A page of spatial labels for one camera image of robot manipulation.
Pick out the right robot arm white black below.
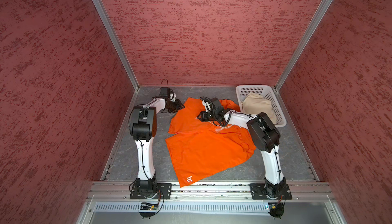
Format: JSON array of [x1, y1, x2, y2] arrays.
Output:
[[198, 109, 288, 199]]

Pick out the controller board with wires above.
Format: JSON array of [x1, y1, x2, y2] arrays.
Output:
[[268, 195, 286, 219], [139, 190, 165, 219]]

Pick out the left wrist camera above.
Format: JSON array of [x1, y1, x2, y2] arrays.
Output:
[[158, 87, 177, 102]]

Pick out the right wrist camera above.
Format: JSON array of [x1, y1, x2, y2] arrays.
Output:
[[209, 98, 225, 114]]

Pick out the beige shorts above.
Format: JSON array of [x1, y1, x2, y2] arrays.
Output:
[[242, 92, 277, 125]]

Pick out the right corner aluminium post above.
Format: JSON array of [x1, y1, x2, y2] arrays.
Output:
[[274, 0, 346, 92]]

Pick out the left controller board with wires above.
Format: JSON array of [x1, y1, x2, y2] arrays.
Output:
[[139, 190, 165, 219]]

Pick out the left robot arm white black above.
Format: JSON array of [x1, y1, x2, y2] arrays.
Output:
[[128, 97, 184, 199]]

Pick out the corner aluminium post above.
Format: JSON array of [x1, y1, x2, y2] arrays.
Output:
[[274, 0, 346, 92], [92, 0, 139, 91]]

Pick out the left corner aluminium post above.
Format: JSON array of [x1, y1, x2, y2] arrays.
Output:
[[92, 0, 139, 91]]

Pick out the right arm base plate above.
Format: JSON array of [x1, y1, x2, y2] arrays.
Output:
[[249, 183, 293, 201]]

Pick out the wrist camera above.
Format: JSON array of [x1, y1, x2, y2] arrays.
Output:
[[158, 87, 177, 102], [209, 98, 225, 114]]

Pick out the white slotted cable duct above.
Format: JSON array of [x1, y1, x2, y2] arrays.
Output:
[[94, 202, 269, 215]]

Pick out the white plastic laundry basket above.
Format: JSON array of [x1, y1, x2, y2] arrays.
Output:
[[236, 85, 287, 128]]

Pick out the orange shorts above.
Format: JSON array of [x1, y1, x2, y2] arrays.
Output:
[[165, 98, 256, 187]]

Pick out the right controller board with wires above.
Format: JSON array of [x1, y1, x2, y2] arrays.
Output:
[[268, 195, 286, 219]]

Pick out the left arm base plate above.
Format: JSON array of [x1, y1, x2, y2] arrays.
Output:
[[129, 183, 173, 200]]

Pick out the aluminium mounting rail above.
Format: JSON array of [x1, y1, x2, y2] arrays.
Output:
[[87, 181, 336, 203]]

